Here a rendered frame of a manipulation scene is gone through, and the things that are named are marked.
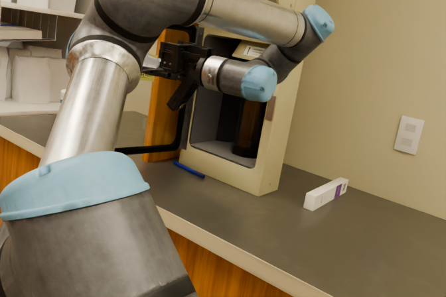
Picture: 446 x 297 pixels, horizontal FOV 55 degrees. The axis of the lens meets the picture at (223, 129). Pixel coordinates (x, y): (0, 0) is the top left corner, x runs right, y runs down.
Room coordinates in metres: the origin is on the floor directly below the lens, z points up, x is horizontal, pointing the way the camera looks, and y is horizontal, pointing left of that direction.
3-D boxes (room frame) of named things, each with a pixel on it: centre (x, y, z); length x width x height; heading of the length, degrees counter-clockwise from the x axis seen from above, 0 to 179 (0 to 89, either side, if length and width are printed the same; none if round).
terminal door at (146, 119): (1.23, 0.24, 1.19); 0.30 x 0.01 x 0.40; 135
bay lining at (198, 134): (1.36, -0.07, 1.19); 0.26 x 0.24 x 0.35; 54
